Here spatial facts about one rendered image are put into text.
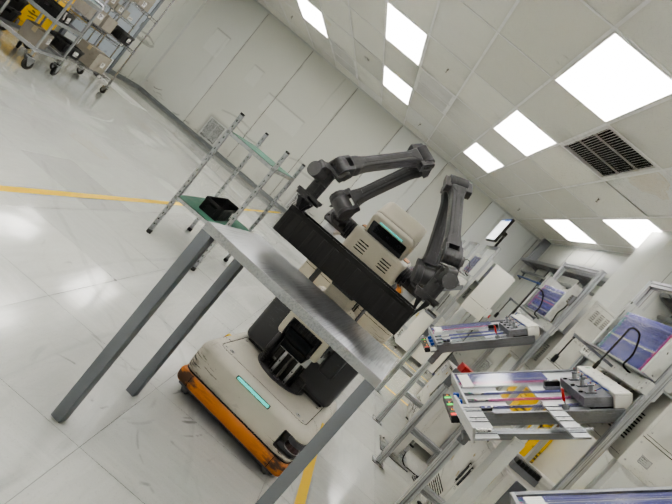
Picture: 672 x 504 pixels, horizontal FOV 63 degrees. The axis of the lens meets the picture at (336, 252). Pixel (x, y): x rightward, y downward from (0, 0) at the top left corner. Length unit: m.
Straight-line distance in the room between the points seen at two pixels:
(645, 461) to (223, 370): 1.99
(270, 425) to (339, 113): 9.70
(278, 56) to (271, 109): 1.09
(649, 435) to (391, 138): 9.26
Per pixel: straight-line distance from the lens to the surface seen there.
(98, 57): 8.28
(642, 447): 3.06
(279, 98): 11.85
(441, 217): 2.22
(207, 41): 12.50
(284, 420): 2.38
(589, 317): 4.38
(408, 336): 7.46
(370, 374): 1.57
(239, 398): 2.42
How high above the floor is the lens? 1.13
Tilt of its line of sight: 5 degrees down
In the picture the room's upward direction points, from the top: 40 degrees clockwise
